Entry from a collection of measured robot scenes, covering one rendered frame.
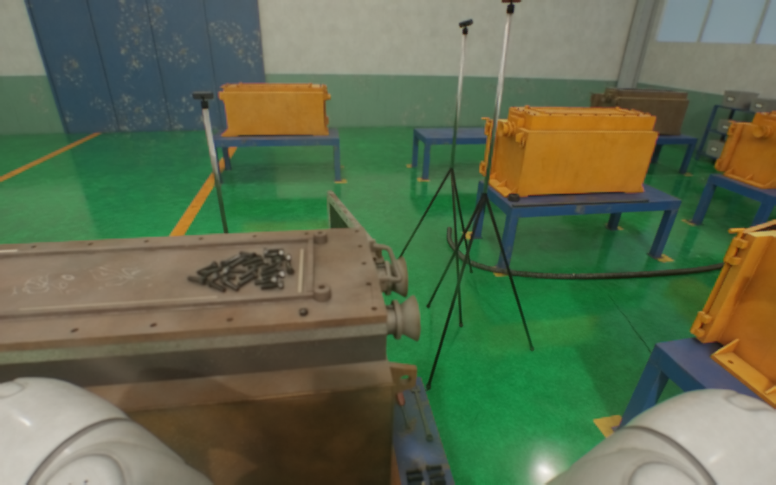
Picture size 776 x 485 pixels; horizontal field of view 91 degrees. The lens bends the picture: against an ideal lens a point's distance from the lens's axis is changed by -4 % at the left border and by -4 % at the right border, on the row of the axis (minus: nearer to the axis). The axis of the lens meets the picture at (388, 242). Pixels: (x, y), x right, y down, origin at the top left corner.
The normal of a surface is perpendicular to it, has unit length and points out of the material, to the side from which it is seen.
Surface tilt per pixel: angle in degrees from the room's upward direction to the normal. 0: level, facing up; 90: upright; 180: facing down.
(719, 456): 22
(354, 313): 0
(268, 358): 90
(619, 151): 90
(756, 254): 90
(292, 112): 90
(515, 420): 0
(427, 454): 0
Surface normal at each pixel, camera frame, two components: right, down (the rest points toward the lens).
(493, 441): 0.03, -0.89
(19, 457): 0.01, -0.59
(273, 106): 0.15, 0.45
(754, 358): -0.98, 0.07
